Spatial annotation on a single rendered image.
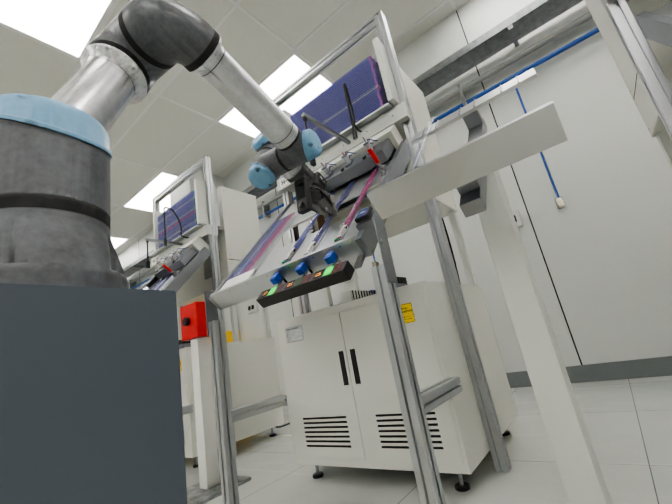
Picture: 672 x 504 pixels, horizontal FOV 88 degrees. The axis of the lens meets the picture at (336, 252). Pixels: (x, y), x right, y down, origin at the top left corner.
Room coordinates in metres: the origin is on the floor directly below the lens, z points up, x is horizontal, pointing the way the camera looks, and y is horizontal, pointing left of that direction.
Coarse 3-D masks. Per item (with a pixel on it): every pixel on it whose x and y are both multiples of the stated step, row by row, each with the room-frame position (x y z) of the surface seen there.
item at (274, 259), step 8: (336, 224) 1.06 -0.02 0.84; (352, 224) 0.98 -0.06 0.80; (328, 232) 1.05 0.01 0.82; (336, 232) 1.01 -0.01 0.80; (352, 232) 0.94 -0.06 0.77; (304, 240) 1.14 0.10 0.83; (312, 240) 1.09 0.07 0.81; (320, 240) 1.04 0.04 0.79; (328, 240) 1.01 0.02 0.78; (280, 248) 1.23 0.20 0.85; (288, 248) 1.18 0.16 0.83; (304, 248) 1.08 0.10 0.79; (320, 248) 1.00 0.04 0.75; (272, 256) 1.22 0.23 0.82; (280, 256) 1.17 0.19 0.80; (296, 256) 1.07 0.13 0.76; (264, 264) 1.21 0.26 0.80; (272, 264) 1.15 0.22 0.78; (280, 264) 1.11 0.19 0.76; (256, 272) 1.20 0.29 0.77
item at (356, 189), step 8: (360, 176) 1.30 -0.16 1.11; (368, 176) 1.23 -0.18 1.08; (376, 176) 1.17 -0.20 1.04; (384, 176) 1.12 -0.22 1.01; (360, 184) 1.22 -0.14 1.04; (376, 184) 1.12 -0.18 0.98; (336, 192) 1.33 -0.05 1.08; (352, 192) 1.21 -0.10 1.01; (360, 192) 1.16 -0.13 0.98; (336, 200) 1.25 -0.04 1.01; (344, 200) 1.20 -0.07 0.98; (352, 200) 1.28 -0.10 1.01; (288, 208) 1.64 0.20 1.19; (296, 208) 1.54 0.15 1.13; (344, 208) 1.27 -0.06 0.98; (304, 216) 1.36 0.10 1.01; (312, 216) 1.30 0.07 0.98; (296, 224) 1.35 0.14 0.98
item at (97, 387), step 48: (0, 288) 0.25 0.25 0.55; (48, 288) 0.27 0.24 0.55; (96, 288) 0.30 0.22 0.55; (0, 336) 0.25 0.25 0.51; (48, 336) 0.27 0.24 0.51; (96, 336) 0.30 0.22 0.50; (144, 336) 0.34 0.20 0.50; (0, 384) 0.25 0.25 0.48; (48, 384) 0.28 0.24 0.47; (96, 384) 0.30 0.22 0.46; (144, 384) 0.34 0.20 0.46; (0, 432) 0.25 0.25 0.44; (48, 432) 0.28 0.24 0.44; (96, 432) 0.30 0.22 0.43; (144, 432) 0.34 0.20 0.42; (0, 480) 0.25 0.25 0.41; (48, 480) 0.28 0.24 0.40; (96, 480) 0.30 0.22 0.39; (144, 480) 0.34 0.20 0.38
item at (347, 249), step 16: (352, 240) 0.87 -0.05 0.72; (304, 256) 0.96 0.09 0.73; (320, 256) 0.94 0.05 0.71; (352, 256) 0.91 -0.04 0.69; (272, 272) 1.05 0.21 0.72; (288, 272) 1.03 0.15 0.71; (224, 288) 1.20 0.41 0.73; (240, 288) 1.16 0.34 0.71; (256, 288) 1.14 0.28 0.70; (224, 304) 1.26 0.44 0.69
